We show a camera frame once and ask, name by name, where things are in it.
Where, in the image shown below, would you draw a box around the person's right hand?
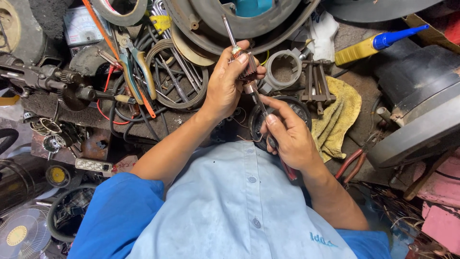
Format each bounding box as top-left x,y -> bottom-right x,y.
258,94 -> 323,176

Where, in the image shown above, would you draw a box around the person's left hand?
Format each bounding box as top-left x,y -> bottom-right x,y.
199,40 -> 267,125

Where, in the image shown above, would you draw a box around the copper motor armature with shaft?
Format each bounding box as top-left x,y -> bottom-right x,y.
221,14 -> 260,105

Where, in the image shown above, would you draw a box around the red handled screwdriver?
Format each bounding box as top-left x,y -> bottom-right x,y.
253,92 -> 299,181

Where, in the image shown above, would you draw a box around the grey rubber belt coil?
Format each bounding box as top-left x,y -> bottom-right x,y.
145,38 -> 210,111

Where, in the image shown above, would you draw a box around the black round motor housing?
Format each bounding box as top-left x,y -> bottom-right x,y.
248,95 -> 312,152

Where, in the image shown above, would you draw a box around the tan round disc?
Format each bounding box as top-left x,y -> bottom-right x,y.
170,22 -> 219,67

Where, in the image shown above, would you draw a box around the grey plastic motor housing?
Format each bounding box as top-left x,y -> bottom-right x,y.
258,48 -> 312,95

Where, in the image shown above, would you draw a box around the yellow towel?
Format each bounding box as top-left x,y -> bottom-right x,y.
311,76 -> 363,163

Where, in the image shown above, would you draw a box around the brown metal gear puller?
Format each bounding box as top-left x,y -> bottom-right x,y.
300,54 -> 337,116

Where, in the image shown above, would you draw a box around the teal motor part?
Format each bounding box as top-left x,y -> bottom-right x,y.
221,0 -> 274,18

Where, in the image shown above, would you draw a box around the light blue shirt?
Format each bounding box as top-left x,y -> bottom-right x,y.
68,140 -> 392,259

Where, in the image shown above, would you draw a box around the white cloth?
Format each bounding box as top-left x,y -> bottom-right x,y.
287,10 -> 340,62

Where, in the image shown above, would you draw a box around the yellow bottle with blue nozzle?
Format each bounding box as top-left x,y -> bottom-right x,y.
334,24 -> 430,67

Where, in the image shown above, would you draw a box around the orange hacksaw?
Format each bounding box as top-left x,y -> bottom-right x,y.
81,0 -> 157,119

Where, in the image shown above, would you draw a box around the grey tape roll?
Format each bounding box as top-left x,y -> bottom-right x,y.
89,0 -> 148,27

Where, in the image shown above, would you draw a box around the large black motor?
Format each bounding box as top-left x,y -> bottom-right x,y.
366,37 -> 460,170

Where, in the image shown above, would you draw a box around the rusty metal plate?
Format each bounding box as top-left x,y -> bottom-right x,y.
30,127 -> 113,163

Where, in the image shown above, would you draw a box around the white power strip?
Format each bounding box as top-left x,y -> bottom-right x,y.
74,157 -> 114,174

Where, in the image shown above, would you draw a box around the grey metal disc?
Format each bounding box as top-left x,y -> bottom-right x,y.
321,0 -> 445,24

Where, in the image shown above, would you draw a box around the analog multimeter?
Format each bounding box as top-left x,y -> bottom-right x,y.
63,5 -> 113,57

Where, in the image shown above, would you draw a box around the pink painted block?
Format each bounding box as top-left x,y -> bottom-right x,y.
402,147 -> 460,257

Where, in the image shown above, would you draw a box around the heap of small motor parts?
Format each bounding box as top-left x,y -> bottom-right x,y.
28,114 -> 86,159

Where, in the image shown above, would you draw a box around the black geared winding machine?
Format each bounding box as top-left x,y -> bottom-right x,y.
0,53 -> 137,113

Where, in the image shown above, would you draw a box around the cardboard box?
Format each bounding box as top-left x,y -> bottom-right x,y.
402,0 -> 460,55

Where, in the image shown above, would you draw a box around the yellow round cap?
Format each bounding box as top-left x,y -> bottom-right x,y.
45,164 -> 72,188

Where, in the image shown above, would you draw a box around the grey grinding wheel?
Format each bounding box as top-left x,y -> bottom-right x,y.
0,0 -> 48,66

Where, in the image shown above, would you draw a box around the black cylinder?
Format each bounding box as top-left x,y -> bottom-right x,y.
0,158 -> 52,217

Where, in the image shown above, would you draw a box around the white fan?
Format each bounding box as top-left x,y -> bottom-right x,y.
0,204 -> 53,259

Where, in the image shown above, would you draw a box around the thin copper wire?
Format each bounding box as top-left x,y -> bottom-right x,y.
235,134 -> 266,143

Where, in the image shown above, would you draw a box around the red handled pliers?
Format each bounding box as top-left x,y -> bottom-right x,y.
335,129 -> 382,185

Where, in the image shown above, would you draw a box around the large grey metal ring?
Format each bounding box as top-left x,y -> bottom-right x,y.
162,0 -> 321,57

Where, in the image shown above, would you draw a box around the teal and yellow handled pliers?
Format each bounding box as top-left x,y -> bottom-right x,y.
114,30 -> 158,106

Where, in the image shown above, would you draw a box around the bundle of black cables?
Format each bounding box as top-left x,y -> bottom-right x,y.
108,22 -> 171,142

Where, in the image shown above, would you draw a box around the clear handled screwdriver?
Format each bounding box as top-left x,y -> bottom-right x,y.
97,49 -> 123,71

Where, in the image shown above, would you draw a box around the red wire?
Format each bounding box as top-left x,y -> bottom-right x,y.
96,65 -> 134,126

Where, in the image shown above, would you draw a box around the black hose loop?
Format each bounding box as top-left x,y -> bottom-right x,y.
46,183 -> 98,243

